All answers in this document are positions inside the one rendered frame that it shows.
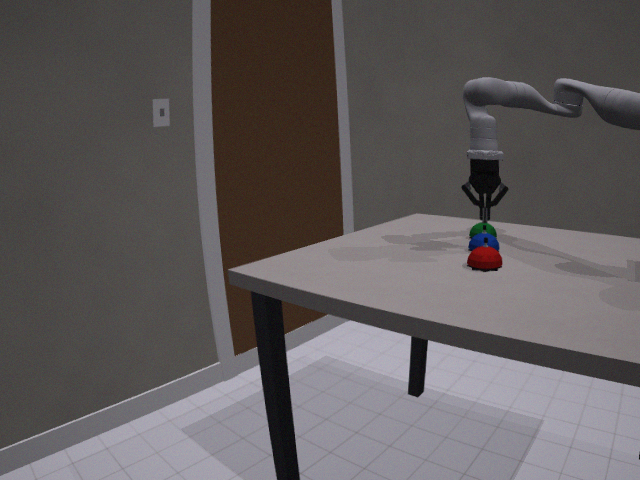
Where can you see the green dome bell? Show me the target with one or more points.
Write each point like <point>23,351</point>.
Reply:
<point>478,228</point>

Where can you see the blue dome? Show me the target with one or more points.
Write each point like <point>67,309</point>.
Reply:
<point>478,240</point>

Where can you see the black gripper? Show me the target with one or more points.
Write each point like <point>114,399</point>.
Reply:
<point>485,179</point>

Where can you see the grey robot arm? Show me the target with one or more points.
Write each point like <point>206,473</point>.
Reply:
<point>615,106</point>

